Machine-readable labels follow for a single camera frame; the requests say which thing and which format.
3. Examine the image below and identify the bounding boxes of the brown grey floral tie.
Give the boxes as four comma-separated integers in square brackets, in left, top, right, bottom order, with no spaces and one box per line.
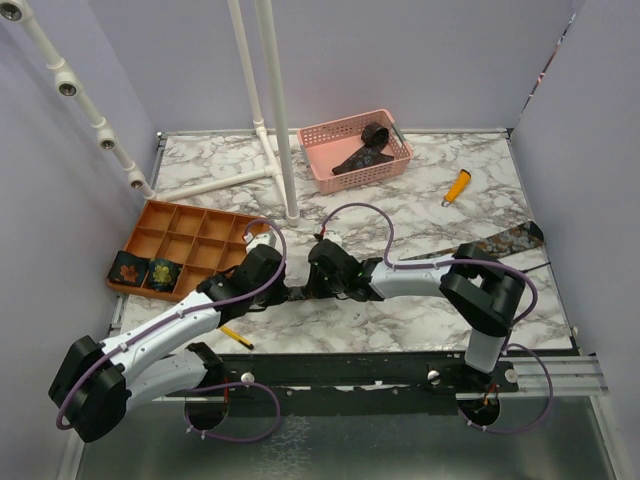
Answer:
[287,220,545,301]

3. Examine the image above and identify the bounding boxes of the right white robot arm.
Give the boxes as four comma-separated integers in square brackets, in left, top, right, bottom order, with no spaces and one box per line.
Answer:
[301,239,526,391]

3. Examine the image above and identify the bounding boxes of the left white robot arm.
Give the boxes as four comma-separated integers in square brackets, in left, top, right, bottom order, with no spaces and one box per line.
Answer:
[49,245,286,443]

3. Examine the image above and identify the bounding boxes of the wooden compartment tray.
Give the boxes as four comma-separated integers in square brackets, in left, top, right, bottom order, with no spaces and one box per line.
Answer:
[107,201,269,302]

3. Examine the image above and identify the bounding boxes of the navy yellow-flower rolled tie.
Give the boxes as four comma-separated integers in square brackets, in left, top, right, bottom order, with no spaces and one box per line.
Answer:
[146,258,182,293]

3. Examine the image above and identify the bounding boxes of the pink perforated plastic basket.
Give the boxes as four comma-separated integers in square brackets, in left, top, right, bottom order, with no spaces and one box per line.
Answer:
[297,109,413,195]

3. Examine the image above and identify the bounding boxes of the black orange-flower rolled tie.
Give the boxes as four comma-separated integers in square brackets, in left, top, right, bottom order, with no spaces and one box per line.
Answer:
[107,250,149,287]

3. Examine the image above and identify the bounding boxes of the dark blue-flowered tie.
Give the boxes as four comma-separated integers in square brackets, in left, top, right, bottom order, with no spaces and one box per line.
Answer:
[332,122,394,175]

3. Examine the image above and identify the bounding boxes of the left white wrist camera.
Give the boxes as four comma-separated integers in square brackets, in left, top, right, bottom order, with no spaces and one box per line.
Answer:
[245,230,277,253]

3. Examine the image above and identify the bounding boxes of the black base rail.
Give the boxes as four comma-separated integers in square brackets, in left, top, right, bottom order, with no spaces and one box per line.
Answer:
[162,349,521,419]

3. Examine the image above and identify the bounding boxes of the yellow handled utility knife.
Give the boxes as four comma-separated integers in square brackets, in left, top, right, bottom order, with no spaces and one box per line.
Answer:
[441,169,471,207]

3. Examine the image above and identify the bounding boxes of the orange handled screwdriver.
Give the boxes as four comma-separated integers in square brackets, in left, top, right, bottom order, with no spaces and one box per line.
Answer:
[521,261,551,274]

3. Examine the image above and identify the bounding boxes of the white PVC pipe frame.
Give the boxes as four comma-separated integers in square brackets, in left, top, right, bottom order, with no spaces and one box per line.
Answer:
[0,0,301,226]

